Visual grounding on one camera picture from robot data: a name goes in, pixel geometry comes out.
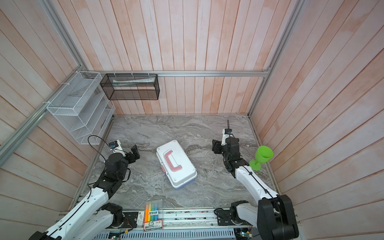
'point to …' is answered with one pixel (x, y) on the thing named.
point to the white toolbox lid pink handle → (175, 164)
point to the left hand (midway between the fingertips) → (129, 150)
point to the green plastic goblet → (263, 154)
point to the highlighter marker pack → (153, 218)
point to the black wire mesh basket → (130, 86)
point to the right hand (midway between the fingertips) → (217, 140)
